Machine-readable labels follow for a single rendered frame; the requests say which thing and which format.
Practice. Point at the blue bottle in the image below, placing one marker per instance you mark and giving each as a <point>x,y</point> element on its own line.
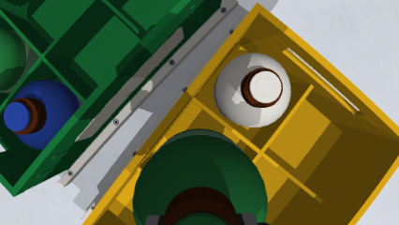
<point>40,109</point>

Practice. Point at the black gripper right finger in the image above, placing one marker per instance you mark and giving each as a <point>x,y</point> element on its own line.
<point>249,219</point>

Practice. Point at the yellow crate with dividers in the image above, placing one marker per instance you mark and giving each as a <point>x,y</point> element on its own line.
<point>343,155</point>

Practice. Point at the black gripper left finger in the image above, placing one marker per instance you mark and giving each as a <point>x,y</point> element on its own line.
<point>154,220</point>

